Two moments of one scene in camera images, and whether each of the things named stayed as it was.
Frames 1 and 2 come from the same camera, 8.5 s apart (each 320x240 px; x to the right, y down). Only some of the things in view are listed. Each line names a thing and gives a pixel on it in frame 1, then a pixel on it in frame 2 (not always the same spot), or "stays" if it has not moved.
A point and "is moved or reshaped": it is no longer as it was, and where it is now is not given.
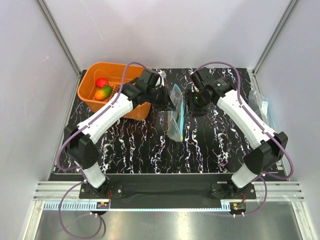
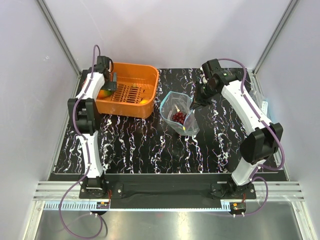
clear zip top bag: [175, 118] is moved or reshaped
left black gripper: [166, 104] → [111, 85]
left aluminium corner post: [42, 5] stays
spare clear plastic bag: [260, 105] stays
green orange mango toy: [103, 93] stays
